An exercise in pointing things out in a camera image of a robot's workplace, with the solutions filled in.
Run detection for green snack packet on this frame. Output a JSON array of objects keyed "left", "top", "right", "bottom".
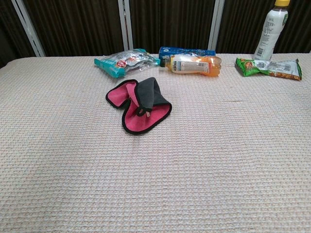
[{"left": 235, "top": 57, "right": 303, "bottom": 81}]

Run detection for white bottle yellow cap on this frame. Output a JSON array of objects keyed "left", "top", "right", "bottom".
[{"left": 252, "top": 0, "right": 291, "bottom": 61}]

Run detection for teal clear snack packet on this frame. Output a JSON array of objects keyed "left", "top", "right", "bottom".
[{"left": 94, "top": 48, "right": 161, "bottom": 79}]

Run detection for pink and grey cloth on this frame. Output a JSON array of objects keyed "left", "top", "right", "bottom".
[{"left": 105, "top": 77, "right": 173, "bottom": 135}]

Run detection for white partition frame post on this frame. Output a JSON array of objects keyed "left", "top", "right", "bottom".
[
  {"left": 11, "top": 0, "right": 46, "bottom": 58},
  {"left": 207, "top": 0, "right": 225, "bottom": 50},
  {"left": 117, "top": 0, "right": 134, "bottom": 50}
]

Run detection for beige woven tablecloth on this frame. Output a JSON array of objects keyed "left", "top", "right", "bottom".
[{"left": 0, "top": 52, "right": 311, "bottom": 233}]

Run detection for blue rectangular packet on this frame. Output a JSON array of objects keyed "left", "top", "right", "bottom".
[{"left": 158, "top": 46, "right": 216, "bottom": 60}]

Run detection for orange drink bottle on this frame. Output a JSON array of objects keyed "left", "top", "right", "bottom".
[{"left": 159, "top": 54, "right": 223, "bottom": 78}]

